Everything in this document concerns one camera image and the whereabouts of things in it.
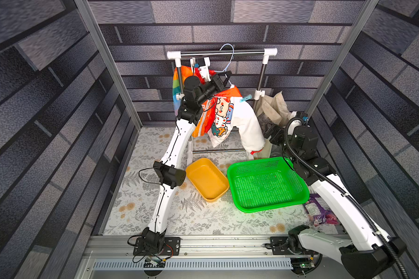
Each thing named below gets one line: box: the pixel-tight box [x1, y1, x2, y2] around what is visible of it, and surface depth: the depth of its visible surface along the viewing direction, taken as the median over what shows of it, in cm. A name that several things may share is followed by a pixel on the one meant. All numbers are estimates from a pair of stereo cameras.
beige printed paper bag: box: [256, 90, 297, 127], surface depth 99 cm
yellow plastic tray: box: [185, 157, 230, 203], surface depth 95 cm
